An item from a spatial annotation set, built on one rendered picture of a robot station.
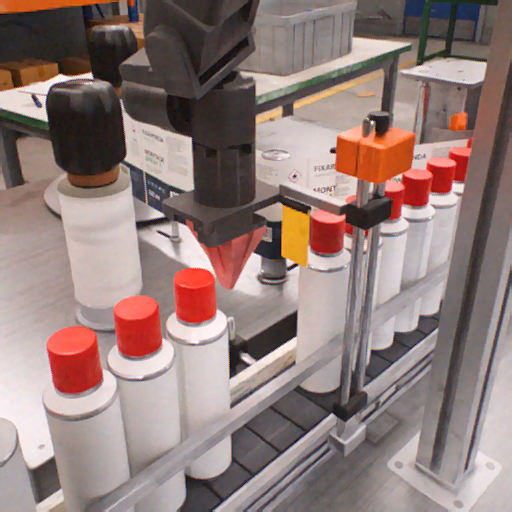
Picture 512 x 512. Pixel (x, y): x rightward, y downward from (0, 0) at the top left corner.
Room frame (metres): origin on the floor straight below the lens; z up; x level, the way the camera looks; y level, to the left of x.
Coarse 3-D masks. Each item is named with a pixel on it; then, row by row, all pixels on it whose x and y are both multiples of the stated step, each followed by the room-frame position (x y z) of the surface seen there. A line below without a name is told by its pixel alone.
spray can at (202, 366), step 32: (192, 288) 0.39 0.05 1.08; (192, 320) 0.39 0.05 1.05; (224, 320) 0.41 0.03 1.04; (192, 352) 0.38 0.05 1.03; (224, 352) 0.40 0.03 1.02; (192, 384) 0.39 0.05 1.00; (224, 384) 0.40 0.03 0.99; (192, 416) 0.39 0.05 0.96; (224, 448) 0.40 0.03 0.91; (192, 480) 0.39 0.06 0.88
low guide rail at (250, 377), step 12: (288, 348) 0.54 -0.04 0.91; (264, 360) 0.52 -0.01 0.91; (276, 360) 0.52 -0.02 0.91; (288, 360) 0.53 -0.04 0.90; (240, 372) 0.50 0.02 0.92; (252, 372) 0.50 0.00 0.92; (264, 372) 0.51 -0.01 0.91; (240, 384) 0.48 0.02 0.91; (252, 384) 0.49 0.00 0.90; (240, 396) 0.48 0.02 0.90; (60, 492) 0.35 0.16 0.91; (48, 504) 0.33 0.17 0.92; (60, 504) 0.34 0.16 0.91
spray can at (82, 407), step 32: (64, 352) 0.31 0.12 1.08; (96, 352) 0.33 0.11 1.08; (64, 384) 0.31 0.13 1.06; (96, 384) 0.32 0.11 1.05; (64, 416) 0.30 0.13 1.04; (96, 416) 0.31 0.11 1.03; (64, 448) 0.30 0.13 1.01; (96, 448) 0.31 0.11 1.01; (64, 480) 0.31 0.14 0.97; (96, 480) 0.30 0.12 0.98; (128, 480) 0.33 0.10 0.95
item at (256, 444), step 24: (408, 336) 0.61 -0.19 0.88; (384, 360) 0.56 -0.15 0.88; (264, 384) 0.52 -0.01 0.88; (288, 408) 0.48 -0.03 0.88; (312, 408) 0.48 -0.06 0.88; (240, 432) 0.45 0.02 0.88; (264, 432) 0.45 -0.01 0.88; (288, 432) 0.45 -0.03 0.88; (240, 456) 0.42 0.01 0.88; (264, 456) 0.42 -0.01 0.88; (216, 480) 0.39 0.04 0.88; (240, 480) 0.39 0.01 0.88; (192, 504) 0.36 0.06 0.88; (216, 504) 0.36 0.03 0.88
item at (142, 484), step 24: (408, 288) 0.59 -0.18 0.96; (432, 288) 0.61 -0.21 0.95; (384, 312) 0.54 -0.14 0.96; (336, 336) 0.50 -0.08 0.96; (312, 360) 0.46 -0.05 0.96; (288, 384) 0.43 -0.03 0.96; (240, 408) 0.39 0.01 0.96; (264, 408) 0.41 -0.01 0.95; (216, 432) 0.37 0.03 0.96; (168, 456) 0.34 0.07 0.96; (192, 456) 0.35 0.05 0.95; (144, 480) 0.32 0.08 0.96; (96, 504) 0.30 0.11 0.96; (120, 504) 0.30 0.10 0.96
